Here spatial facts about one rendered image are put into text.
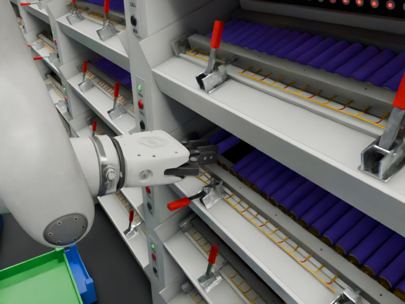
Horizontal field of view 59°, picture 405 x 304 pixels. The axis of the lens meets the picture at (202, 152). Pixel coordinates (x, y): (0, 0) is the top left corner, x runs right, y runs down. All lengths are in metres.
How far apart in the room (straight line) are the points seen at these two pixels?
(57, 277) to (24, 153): 0.83
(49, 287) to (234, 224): 0.72
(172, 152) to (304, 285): 0.25
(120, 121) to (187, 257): 0.37
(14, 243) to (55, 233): 1.08
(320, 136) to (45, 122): 0.27
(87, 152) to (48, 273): 0.74
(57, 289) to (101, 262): 0.21
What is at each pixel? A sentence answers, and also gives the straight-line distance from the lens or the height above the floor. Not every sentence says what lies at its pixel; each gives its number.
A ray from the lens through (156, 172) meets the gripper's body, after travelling 0.50.
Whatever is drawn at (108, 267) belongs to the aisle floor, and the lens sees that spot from 1.29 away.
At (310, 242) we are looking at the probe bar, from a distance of 0.50.
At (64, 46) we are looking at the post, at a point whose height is 0.65.
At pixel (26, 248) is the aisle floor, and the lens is 1.45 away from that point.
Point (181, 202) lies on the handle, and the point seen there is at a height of 0.56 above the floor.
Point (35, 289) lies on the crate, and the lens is 1.17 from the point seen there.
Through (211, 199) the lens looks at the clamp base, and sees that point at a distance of 0.60.
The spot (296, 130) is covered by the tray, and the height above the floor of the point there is 0.74.
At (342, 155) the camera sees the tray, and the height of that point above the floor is 0.74.
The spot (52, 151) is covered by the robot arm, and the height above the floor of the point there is 0.74.
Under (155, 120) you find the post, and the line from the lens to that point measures 0.68.
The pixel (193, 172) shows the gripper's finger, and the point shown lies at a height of 0.63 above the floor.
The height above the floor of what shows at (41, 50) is 0.54.
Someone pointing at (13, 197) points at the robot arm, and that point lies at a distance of 0.39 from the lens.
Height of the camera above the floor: 0.90
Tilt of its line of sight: 28 degrees down
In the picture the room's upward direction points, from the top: straight up
